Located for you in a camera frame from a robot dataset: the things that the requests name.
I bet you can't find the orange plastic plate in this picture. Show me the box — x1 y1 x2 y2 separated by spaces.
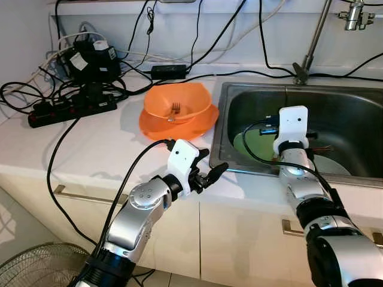
139 102 220 142

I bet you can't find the metal grille fan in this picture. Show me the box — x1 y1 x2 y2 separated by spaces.
0 242 90 287

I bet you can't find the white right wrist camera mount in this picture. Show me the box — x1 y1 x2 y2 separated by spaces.
273 106 312 153

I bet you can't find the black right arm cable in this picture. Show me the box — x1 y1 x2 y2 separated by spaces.
242 120 345 228

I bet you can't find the white kitchen cabinet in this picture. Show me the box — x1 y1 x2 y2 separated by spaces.
0 173 383 287

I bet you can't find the white cable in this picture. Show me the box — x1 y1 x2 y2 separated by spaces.
45 33 84 66

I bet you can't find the stainless steel sink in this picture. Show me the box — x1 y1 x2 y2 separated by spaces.
211 82 383 187

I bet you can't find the knotted black cable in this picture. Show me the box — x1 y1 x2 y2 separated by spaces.
144 0 159 66

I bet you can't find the black power strip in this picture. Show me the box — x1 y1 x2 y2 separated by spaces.
28 94 118 129

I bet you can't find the brass drawer handle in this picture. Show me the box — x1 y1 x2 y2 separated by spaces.
281 218 383 247
53 184 129 207

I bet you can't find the green plate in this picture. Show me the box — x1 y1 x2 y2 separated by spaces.
233 127 318 163

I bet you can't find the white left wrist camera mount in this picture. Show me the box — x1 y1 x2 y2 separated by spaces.
166 139 200 196

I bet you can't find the metal fork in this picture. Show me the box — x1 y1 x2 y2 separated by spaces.
168 102 182 123

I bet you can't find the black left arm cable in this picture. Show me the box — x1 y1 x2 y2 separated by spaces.
90 139 176 264

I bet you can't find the chrome gooseneck faucet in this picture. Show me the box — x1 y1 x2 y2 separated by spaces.
292 0 376 84

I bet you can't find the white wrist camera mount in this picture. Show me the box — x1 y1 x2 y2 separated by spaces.
166 139 200 196
273 106 312 153

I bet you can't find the black labelled power adapter block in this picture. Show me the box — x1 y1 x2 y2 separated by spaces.
63 41 121 83

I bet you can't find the small black power brick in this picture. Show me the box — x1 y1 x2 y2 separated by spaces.
151 64 188 79

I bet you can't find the thin black cable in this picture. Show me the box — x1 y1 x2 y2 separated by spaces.
190 0 204 66

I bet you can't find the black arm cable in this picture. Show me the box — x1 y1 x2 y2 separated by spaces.
90 139 176 264
242 120 345 228

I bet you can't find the black power strip cord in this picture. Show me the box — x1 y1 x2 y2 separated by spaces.
46 115 99 249

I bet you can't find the white bowl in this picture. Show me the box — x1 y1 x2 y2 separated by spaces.
311 154 354 177

